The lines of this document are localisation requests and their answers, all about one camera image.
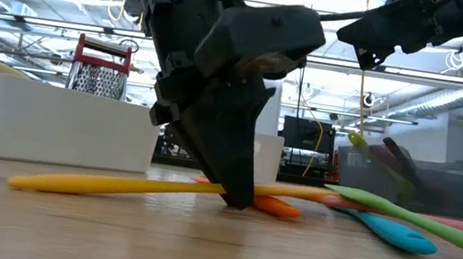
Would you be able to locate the red silicone spoon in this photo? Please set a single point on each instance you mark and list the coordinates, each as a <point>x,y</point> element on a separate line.
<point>377,157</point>

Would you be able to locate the white building column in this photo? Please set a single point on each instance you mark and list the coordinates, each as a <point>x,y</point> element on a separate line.
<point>274,113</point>

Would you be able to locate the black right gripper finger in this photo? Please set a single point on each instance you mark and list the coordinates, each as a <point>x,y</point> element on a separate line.
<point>381,32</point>

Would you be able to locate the large white plastic bin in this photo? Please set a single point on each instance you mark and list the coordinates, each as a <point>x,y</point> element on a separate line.
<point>64,124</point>

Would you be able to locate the silver ventilation duct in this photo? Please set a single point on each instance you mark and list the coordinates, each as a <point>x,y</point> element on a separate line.
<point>444,102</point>

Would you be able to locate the black aluminium table frame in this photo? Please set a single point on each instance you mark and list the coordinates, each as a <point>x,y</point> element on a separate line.
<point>306,181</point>

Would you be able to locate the green silicone spatula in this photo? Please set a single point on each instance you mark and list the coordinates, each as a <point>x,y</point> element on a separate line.
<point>427,225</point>

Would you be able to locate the blue silicone spatula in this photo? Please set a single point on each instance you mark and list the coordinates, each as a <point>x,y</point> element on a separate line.
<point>398,237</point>

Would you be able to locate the brown spoon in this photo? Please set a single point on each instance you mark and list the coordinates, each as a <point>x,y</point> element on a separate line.
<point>394,152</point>

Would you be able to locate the orange silicone spatula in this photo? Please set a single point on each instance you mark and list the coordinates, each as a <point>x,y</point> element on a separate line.
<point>279,208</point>

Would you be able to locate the long ceiling light bar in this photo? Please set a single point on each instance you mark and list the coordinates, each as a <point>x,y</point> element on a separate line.
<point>69,25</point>

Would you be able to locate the grey translucent bin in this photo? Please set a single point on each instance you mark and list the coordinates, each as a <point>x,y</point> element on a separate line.
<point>454,188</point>

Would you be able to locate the red steel box grater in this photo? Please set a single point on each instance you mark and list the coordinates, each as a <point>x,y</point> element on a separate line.
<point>98,79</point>

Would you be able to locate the yellow silicone spatula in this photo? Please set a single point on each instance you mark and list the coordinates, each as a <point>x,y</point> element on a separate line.
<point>92,182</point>

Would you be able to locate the small white plastic bin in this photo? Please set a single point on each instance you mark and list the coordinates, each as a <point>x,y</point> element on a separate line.
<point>270,162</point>

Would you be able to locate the black background screen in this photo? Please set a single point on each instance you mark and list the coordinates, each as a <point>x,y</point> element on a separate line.
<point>303,135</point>

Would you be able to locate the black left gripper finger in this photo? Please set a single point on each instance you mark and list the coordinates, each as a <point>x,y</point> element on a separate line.
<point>229,147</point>

